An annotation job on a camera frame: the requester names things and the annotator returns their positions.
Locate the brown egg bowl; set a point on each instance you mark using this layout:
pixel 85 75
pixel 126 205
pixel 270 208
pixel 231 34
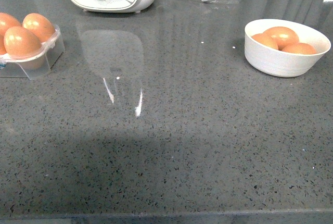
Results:
pixel 300 48
pixel 283 36
pixel 266 40

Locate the brown egg bowl back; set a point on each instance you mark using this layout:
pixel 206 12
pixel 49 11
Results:
pixel 283 36

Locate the clear plastic egg box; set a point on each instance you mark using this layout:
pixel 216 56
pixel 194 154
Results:
pixel 49 52

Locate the brown egg back left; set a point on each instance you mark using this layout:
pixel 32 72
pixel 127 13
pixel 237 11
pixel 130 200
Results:
pixel 7 21

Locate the white ceramic bowl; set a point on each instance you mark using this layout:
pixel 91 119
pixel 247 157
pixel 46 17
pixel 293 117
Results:
pixel 278 63

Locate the brown egg bowl left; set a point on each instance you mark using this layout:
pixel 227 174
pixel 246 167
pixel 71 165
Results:
pixel 266 40

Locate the brown egg bowl right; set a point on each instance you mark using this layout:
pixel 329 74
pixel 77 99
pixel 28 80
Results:
pixel 300 48

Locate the brown carried egg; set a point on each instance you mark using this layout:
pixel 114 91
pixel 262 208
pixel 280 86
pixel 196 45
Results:
pixel 21 44

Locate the brown egg back right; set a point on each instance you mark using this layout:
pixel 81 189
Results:
pixel 39 25

